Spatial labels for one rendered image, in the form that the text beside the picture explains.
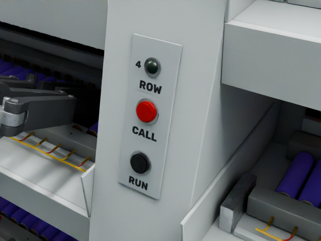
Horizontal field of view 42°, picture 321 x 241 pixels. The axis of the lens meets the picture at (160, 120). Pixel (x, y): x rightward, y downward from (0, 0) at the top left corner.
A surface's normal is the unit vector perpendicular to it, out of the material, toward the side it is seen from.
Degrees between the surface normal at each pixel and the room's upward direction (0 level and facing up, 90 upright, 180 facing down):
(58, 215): 107
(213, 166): 90
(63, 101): 92
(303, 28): 17
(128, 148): 90
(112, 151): 90
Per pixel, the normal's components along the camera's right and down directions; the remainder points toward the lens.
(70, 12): -0.54, 0.50
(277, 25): -0.03, -0.82
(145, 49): -0.53, 0.24
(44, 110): 0.91, 0.28
